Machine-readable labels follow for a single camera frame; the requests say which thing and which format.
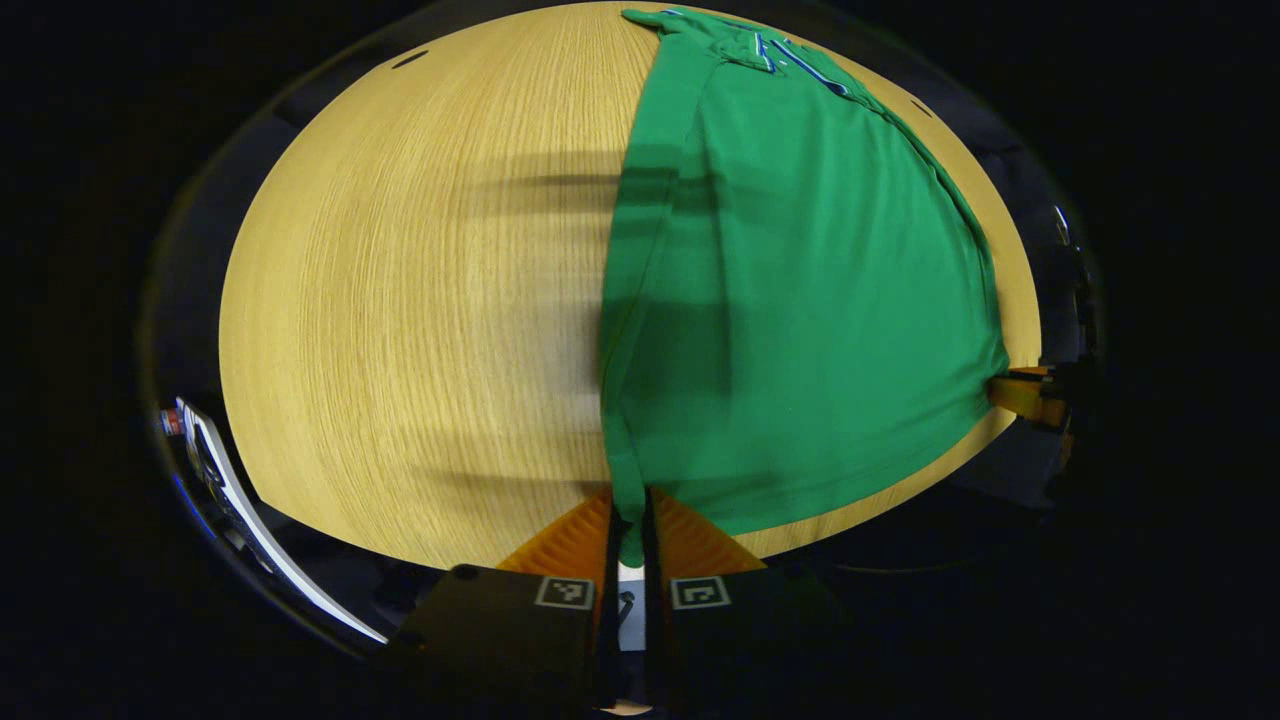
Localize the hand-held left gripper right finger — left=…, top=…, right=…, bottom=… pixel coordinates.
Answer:
left=640, top=488, right=851, bottom=713

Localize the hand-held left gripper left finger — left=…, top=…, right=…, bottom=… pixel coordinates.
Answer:
left=385, top=488, right=623, bottom=716

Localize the green T-shirt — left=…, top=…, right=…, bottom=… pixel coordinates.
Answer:
left=598, top=8, right=1011, bottom=569

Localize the white curved bar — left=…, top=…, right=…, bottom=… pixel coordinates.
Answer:
left=160, top=398, right=389, bottom=646

